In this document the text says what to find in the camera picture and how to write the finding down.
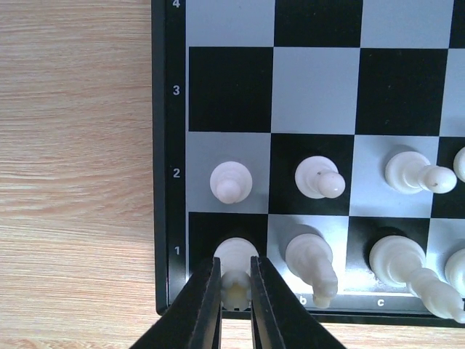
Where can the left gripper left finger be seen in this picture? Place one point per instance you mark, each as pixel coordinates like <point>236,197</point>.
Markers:
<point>193,320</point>

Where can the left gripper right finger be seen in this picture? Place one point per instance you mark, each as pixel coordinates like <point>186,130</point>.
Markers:
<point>278,319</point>

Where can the white knight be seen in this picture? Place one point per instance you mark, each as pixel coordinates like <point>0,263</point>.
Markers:
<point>309,257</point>

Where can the white rook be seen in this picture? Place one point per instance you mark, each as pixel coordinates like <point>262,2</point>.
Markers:
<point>235,259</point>

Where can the white chess piece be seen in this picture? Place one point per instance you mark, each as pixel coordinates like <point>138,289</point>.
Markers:
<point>399,261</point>
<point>459,164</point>
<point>231,182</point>
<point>318,177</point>

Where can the white chess queen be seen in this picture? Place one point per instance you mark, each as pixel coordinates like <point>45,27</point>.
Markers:
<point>455,271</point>

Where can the black white chess board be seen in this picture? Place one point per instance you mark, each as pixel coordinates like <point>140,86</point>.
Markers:
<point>271,83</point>

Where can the white pawn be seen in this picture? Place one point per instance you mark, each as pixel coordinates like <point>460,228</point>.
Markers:
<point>410,172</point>

